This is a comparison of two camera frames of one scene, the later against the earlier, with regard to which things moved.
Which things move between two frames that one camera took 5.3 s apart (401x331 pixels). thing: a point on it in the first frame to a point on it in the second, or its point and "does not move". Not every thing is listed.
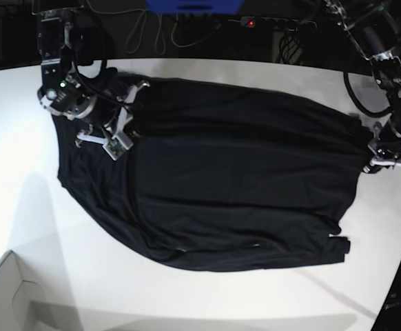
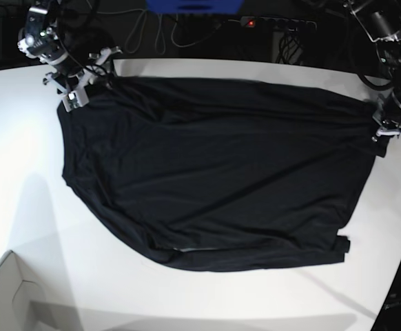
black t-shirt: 221,177 does not move
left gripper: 110,129 to 73,89
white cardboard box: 9,303 does not move
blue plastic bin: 196,7 does not move
